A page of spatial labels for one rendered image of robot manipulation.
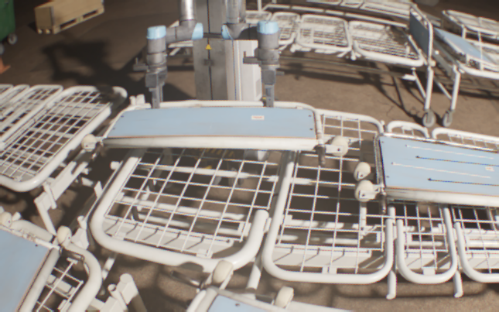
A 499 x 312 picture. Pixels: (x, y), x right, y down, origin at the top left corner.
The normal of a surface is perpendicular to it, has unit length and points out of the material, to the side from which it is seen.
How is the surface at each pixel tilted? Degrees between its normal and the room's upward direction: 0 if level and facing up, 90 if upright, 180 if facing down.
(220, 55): 90
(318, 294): 0
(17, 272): 5
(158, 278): 0
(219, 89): 90
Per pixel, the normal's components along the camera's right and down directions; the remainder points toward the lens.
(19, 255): 0.04, -0.80
